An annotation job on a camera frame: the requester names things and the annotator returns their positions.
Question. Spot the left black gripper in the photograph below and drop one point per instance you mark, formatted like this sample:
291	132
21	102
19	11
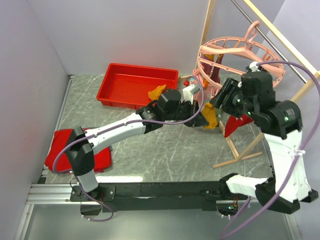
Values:
198	121

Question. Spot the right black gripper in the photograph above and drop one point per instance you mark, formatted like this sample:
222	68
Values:
230	86

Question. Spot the mustard yellow sock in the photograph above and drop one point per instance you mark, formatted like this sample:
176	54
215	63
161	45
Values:
156	93
209	113

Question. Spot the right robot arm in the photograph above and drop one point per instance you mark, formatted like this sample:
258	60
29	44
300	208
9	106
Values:
253	96

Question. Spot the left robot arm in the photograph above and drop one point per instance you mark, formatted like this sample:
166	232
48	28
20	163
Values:
83	145

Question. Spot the pink round sock hanger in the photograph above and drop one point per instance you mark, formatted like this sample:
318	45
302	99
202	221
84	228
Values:
238	52

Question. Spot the olive green sock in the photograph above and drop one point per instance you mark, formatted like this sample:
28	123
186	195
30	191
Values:
218	114

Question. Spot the red hanging sock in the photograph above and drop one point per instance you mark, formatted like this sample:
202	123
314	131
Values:
234	123

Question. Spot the maroon hanging sock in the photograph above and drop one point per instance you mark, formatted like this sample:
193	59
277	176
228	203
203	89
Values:
212	70

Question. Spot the red plastic bin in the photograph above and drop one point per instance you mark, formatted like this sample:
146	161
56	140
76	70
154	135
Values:
127	86

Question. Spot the red folded cloth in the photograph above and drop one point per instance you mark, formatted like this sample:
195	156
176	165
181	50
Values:
103	159

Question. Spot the metal hanging rod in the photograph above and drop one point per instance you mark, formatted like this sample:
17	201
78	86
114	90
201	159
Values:
276	33

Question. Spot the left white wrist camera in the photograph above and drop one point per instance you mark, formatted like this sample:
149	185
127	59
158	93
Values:
189	92

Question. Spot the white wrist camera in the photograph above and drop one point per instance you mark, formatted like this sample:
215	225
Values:
253	67
189	92

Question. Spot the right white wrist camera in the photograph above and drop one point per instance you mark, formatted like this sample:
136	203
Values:
253	67

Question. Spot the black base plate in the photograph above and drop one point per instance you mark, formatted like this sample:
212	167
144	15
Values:
140	196

